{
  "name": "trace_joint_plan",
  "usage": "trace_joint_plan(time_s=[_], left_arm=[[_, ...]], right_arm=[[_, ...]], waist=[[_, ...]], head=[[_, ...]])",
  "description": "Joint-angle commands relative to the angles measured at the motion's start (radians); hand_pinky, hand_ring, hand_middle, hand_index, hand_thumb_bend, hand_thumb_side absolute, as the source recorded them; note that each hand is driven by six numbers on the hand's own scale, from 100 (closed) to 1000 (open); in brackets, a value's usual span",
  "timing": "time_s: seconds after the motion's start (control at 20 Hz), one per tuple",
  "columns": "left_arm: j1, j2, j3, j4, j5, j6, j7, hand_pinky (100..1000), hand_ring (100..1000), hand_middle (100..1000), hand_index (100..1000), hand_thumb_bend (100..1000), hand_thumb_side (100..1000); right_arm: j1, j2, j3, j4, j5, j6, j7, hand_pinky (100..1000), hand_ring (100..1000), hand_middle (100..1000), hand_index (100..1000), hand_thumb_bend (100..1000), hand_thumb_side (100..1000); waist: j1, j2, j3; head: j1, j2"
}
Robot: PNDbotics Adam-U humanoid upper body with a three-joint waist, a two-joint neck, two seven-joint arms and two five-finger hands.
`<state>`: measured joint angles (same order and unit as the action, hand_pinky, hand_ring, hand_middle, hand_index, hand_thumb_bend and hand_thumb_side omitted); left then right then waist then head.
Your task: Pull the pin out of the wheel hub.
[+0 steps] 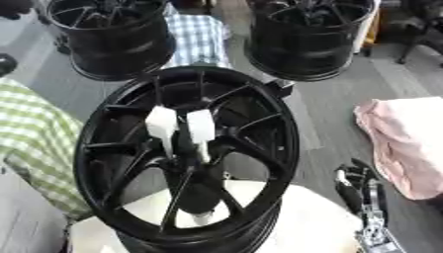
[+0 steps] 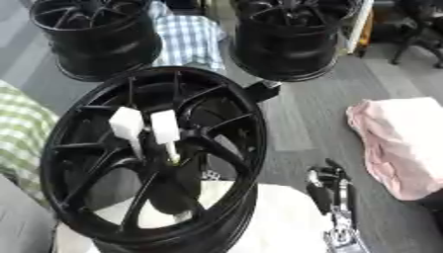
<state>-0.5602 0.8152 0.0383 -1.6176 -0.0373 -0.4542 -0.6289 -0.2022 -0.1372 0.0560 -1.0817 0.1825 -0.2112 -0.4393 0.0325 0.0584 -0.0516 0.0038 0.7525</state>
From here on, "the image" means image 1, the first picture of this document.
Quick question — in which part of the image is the white pin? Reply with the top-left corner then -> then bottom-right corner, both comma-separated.
143,105 -> 180,158
185,108 -> 219,164

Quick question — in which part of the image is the white round stand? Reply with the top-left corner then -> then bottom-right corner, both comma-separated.
65,179 -> 367,253

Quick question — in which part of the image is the black spoked wheel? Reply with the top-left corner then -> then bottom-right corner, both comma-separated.
72,65 -> 302,253

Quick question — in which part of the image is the blue white checked cloth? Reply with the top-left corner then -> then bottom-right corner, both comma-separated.
160,3 -> 234,69

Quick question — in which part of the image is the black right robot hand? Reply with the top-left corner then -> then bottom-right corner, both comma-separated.
332,157 -> 390,227

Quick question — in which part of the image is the green white checked cloth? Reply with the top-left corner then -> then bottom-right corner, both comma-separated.
0,77 -> 94,221

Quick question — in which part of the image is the black wheel rim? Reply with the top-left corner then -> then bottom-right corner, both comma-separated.
44,0 -> 177,82
243,0 -> 378,82

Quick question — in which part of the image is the pink cloth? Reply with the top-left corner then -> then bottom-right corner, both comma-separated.
353,96 -> 443,201

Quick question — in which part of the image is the black office chair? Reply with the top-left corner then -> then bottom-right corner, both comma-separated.
379,0 -> 443,68

